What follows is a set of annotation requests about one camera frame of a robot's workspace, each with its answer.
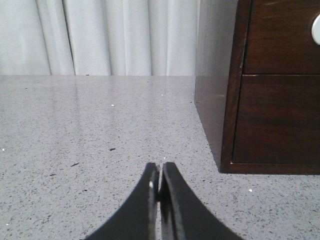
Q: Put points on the white pleated curtain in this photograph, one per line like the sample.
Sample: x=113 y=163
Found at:
x=116 y=37

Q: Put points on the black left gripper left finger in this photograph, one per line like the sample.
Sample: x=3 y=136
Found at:
x=136 y=218

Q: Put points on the dark wooden drawer cabinet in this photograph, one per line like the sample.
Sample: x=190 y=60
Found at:
x=217 y=99

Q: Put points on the white round drawer knob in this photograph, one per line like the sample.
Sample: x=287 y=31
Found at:
x=315 y=30

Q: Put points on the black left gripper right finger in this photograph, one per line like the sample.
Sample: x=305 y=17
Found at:
x=183 y=215

